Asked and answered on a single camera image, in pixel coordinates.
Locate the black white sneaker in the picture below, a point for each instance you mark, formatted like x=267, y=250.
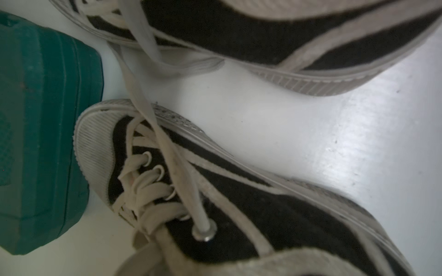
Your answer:
x=244, y=222
x=318, y=48

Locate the green plastic tool case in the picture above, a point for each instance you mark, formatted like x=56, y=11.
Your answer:
x=47, y=80

